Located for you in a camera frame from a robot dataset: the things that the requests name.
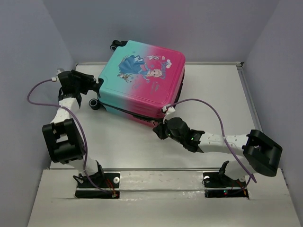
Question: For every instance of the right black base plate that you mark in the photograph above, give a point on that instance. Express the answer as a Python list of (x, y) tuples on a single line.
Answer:
[(223, 187)]

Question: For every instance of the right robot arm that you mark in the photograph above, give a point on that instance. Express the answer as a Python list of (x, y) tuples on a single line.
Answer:
[(253, 153)]

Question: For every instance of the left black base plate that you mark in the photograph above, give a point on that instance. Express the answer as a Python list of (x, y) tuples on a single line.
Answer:
[(106, 188)]

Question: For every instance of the aluminium table rail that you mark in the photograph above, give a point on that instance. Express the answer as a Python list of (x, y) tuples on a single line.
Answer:
[(162, 169)]

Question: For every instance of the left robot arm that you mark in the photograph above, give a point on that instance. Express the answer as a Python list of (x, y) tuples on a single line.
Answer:
[(64, 136)]

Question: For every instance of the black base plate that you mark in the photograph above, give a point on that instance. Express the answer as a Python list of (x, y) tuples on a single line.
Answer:
[(223, 187), (106, 188)]

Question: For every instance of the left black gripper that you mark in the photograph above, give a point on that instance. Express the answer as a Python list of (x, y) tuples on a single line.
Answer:
[(86, 79)]

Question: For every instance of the pink teal kids suitcase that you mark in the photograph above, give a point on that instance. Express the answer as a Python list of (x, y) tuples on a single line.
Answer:
[(139, 80)]

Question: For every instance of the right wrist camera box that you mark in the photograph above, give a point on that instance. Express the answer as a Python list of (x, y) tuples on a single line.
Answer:
[(168, 109)]

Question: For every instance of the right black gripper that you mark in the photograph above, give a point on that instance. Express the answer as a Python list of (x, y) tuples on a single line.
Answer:
[(159, 129)]

